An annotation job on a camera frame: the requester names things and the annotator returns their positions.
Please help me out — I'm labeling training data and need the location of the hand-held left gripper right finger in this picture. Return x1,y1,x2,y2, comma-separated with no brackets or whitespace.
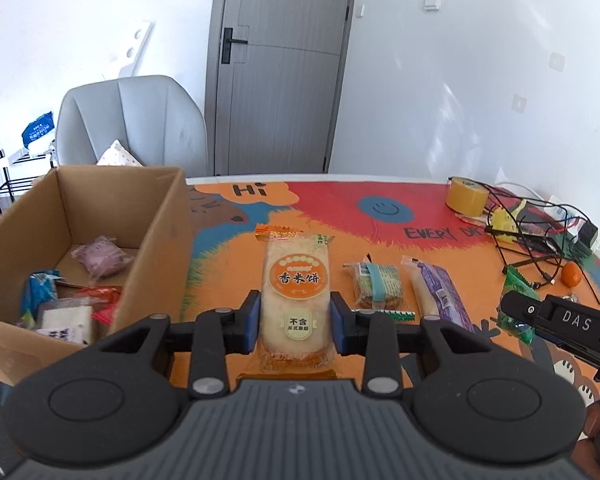
330,291,523,401

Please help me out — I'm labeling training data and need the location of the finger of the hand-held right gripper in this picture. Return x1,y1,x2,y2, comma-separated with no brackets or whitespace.
499,291,545,334

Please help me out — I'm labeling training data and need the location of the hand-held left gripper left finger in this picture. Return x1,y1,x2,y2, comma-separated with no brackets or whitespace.
95,289,262,401

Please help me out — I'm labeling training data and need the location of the green snack packet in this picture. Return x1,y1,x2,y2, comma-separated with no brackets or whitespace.
496,264,542,347

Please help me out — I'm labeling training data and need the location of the rice cracker packet orange label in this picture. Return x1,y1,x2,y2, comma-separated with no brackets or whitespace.
239,224,340,380

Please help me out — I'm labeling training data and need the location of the brown cardboard box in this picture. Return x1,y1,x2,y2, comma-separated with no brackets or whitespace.
0,166,195,387

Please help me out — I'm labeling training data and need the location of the orange red snack packet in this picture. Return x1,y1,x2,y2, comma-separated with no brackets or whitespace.
76,285,124,335

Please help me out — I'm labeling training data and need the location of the purple snack packet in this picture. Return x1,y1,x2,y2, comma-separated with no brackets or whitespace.
71,236,135,281

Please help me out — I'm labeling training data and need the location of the white snack packet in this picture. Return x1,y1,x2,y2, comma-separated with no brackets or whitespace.
36,297,100,346

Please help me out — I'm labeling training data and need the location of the blue snack packet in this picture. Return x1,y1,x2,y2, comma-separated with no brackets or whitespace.
21,270,62,330

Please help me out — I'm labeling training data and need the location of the biscuit packet with teal band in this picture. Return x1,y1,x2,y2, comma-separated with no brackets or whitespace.
342,259,417,322

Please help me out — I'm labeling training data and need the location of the small orange fruit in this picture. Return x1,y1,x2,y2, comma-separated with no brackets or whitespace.
559,261,583,286

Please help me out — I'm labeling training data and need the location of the purple bread packet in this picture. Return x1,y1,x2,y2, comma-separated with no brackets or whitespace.
401,255,477,334

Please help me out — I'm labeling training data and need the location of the black power adapter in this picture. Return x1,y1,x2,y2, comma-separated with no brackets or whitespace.
577,220,600,252

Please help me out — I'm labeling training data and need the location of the yellow crumpled wrapper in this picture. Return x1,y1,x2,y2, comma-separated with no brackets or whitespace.
489,198,529,234

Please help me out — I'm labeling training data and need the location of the colourful printed table mat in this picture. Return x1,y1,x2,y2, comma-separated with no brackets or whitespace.
0,174,600,480

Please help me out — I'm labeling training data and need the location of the white power strip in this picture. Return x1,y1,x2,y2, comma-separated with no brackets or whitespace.
544,197,582,232

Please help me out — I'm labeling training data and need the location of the yellow tape roll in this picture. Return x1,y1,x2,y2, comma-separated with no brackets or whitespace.
445,176,491,216

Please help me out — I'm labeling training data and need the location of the white patterned cushion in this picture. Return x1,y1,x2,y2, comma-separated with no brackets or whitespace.
97,139,145,167

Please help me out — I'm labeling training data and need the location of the grey chair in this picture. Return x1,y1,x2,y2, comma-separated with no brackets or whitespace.
54,74,209,177

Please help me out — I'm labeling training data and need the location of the grey door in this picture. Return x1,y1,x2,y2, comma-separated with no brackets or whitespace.
203,0,359,177

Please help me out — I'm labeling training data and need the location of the black metal rack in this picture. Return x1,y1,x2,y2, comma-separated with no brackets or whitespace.
0,148,57,217

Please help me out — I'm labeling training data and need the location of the blue plastic bag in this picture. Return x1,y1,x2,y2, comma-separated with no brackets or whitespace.
21,111,55,149

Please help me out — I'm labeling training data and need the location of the white foam board with holes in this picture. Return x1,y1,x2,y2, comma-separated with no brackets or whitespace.
102,19,155,81

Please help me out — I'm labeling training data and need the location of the black cable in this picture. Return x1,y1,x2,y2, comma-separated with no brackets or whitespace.
500,202,600,306

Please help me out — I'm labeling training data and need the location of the black door handle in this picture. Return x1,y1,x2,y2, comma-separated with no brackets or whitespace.
221,27,249,65

